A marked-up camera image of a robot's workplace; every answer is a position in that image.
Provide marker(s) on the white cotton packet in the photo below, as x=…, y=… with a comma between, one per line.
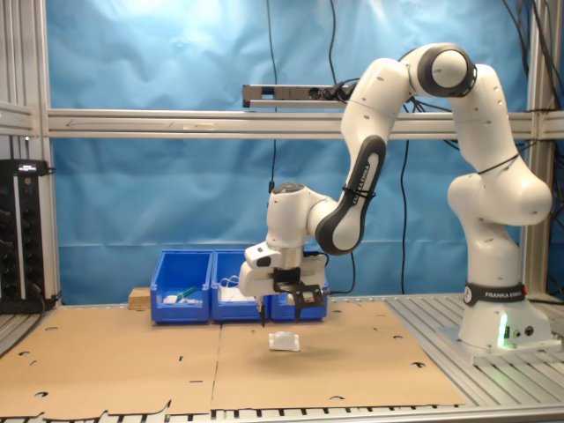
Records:
x=284, y=341

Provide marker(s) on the blue bin holding cotton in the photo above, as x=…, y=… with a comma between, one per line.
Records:
x=282, y=313

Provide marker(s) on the blue bin holding masks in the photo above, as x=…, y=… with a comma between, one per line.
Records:
x=233, y=312

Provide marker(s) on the stack of white masks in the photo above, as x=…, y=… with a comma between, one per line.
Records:
x=229, y=296

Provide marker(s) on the green syringe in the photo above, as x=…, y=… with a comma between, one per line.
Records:
x=187, y=291

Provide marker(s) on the brown cardboard sheet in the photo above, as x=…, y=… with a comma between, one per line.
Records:
x=110, y=361
x=335, y=379

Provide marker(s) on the blue bin holding syringes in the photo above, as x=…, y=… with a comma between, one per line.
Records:
x=180, y=313

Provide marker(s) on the long white printed packet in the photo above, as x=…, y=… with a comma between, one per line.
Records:
x=169, y=299

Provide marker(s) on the chipboard wood block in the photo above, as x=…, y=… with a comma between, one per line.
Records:
x=140, y=299

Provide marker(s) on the silver power strip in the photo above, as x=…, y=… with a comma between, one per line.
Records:
x=286, y=93

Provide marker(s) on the horizontal aluminium beam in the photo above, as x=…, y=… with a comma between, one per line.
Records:
x=132, y=123

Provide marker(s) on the black power socket tower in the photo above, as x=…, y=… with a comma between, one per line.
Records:
x=26, y=238

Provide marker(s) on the black camera box on bracket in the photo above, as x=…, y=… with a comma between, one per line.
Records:
x=308, y=296

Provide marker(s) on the aluminium frame post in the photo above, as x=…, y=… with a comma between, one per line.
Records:
x=31, y=53
x=535, y=255

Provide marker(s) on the short aluminium side rail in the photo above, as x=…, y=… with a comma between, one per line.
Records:
x=17, y=116

